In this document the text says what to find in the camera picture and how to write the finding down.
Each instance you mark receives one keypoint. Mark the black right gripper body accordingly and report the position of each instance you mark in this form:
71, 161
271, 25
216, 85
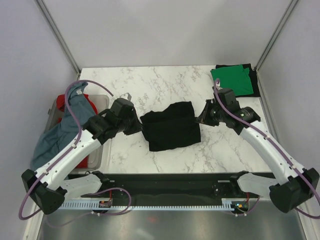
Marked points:
212, 115

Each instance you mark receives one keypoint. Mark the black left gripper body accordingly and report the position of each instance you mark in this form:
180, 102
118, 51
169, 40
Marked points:
129, 126

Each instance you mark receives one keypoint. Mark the black t-shirt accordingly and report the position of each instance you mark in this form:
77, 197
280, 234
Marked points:
253, 78
174, 127

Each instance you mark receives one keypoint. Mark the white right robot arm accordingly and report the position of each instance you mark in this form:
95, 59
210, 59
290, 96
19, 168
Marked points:
292, 184

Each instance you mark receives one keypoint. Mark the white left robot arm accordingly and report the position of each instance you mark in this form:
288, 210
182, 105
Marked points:
48, 187

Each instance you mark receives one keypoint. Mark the clear plastic bin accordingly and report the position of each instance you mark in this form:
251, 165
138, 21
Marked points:
98, 158

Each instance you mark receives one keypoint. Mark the folded green t-shirt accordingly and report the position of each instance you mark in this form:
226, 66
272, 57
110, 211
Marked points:
235, 78

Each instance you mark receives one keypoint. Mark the blue-grey t-shirt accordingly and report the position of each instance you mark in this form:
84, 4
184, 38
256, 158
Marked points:
58, 137

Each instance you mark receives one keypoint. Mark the folded black t-shirt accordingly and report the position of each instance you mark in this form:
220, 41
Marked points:
253, 78

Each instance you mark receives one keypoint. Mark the red t-shirt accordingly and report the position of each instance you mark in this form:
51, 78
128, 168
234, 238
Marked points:
60, 105

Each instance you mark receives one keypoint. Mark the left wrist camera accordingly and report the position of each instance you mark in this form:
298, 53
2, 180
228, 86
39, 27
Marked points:
122, 105

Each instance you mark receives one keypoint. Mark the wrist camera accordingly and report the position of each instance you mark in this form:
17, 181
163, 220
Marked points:
122, 105
227, 97

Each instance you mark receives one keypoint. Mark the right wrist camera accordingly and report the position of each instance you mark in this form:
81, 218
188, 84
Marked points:
227, 97

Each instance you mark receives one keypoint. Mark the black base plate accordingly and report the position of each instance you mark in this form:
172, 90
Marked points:
171, 189

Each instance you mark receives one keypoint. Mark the white slotted cable duct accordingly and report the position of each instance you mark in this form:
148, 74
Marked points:
98, 205

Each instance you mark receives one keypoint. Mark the right aluminium frame post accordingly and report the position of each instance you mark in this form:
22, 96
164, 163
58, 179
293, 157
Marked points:
276, 33

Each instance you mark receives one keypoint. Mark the aluminium frame post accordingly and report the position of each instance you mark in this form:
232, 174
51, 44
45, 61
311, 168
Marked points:
58, 35
276, 33

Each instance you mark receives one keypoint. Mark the left aluminium frame post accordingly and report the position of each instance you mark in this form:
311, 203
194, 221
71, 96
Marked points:
58, 35

